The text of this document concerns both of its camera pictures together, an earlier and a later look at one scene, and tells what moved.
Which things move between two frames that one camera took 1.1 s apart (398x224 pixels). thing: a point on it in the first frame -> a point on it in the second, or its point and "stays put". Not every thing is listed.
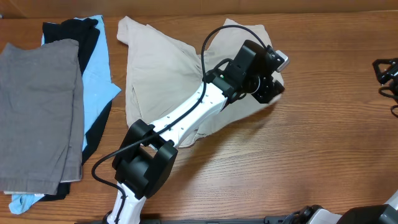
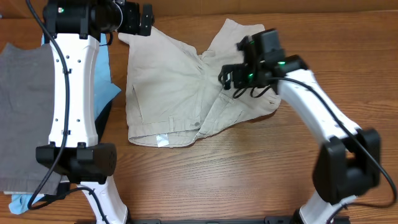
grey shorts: x=41 y=116 stays put
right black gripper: x=393 y=70 -> x=239 y=71
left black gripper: x=266 y=87 -> x=131 y=26
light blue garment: x=97 y=91 stays put
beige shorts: x=164 y=74 stays put
